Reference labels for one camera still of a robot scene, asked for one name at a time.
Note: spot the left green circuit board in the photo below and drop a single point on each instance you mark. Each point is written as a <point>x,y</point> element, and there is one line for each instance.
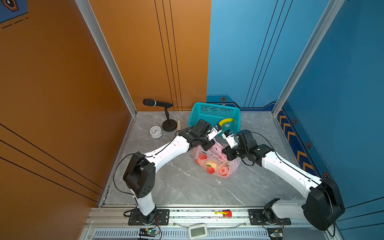
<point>148,233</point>

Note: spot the teal plastic basket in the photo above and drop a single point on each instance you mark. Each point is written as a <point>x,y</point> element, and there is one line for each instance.
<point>213,114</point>

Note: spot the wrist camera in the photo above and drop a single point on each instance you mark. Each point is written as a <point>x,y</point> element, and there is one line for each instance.
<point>215,130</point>
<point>229,136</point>

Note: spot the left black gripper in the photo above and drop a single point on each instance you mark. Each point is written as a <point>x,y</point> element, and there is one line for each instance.
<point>210,144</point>

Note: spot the pink plastic bag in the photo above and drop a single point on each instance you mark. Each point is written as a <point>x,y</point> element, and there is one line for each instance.
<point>214,162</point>

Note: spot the yellow banana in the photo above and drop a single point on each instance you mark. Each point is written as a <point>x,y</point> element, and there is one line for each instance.
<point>225,121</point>

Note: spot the right circuit board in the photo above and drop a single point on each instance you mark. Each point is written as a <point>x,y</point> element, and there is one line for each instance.
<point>275,234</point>

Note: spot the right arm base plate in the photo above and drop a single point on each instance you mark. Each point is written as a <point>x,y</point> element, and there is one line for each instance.
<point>263,217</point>

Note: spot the white digital timer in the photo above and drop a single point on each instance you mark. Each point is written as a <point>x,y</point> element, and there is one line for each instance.
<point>197,231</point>

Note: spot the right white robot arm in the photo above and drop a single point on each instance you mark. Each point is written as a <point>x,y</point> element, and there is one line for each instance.
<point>322,202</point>

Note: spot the white round clock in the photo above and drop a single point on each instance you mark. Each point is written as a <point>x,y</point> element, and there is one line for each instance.
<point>156,132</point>

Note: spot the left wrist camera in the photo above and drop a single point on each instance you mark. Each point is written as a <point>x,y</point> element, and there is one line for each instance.
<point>215,130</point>

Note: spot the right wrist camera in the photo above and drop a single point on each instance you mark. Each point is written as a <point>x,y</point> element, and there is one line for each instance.
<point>229,136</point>

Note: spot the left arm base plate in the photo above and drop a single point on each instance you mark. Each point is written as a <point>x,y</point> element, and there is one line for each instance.
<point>156,217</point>

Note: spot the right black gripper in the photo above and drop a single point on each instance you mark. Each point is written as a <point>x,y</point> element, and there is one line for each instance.
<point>228,153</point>

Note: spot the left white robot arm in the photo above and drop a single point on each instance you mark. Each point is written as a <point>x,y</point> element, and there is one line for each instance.
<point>140,173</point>

